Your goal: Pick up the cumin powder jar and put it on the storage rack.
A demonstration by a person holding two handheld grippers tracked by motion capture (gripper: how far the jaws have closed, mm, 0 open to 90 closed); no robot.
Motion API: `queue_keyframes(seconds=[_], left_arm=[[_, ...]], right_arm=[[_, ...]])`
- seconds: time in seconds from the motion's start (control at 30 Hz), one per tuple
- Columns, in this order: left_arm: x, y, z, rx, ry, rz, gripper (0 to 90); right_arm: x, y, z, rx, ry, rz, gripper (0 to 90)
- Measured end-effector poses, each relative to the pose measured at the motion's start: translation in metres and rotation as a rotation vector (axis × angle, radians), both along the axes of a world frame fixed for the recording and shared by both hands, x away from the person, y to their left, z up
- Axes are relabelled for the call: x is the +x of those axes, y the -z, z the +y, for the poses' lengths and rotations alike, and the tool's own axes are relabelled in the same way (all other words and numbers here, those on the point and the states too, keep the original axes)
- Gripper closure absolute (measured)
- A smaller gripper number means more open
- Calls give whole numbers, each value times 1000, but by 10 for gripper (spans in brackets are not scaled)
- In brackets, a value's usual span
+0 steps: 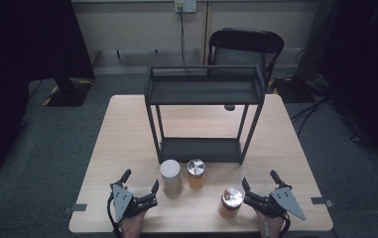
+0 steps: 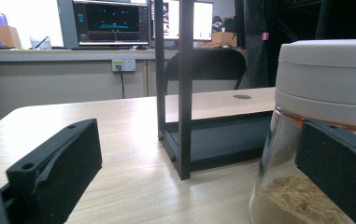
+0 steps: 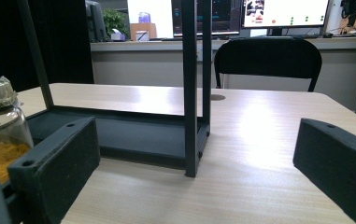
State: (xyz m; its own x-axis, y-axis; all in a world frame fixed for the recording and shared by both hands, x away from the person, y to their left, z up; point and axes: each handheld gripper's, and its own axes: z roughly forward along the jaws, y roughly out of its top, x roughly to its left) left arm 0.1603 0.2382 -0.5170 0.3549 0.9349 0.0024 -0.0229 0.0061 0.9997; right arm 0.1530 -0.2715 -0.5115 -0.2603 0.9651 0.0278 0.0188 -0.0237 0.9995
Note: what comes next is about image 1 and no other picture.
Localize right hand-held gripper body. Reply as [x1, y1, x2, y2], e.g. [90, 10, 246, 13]
[242, 186, 307, 221]

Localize black floor plate yellow tape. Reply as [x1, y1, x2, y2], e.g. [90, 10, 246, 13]
[268, 77, 314, 104]

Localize black stand base yellow tape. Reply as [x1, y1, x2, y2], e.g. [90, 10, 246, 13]
[42, 77, 95, 107]

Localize grey tape strip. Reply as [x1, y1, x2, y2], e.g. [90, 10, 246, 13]
[310, 196, 335, 208]
[63, 203, 88, 214]

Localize small silver-lid orange jar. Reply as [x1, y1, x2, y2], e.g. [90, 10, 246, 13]
[187, 158, 206, 190]

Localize white wall socket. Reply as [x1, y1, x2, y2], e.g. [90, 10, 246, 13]
[174, 0, 198, 14]

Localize black metal two-tier rack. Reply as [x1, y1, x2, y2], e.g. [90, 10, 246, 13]
[144, 63, 266, 166]

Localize wide silver-lid orange jar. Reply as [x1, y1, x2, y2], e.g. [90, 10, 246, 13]
[218, 187, 244, 219]

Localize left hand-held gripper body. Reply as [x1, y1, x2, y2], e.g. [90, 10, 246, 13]
[109, 183, 160, 223]

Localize tall white-lid powder jar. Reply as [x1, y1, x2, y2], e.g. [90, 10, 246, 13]
[160, 159, 184, 198]

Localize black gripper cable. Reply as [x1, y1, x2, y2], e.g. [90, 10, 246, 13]
[106, 192, 122, 238]
[279, 212, 292, 238]

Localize person's right hand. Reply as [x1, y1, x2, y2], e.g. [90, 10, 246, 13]
[255, 211, 285, 238]

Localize black floor cables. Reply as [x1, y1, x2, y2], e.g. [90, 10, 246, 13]
[290, 94, 330, 137]

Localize black folding chair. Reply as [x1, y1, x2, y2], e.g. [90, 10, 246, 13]
[206, 28, 285, 87]

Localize dark curtain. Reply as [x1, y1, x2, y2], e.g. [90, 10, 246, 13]
[319, 0, 378, 173]
[0, 0, 95, 181]

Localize black wall cable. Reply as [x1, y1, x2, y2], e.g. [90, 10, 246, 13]
[178, 11, 198, 77]

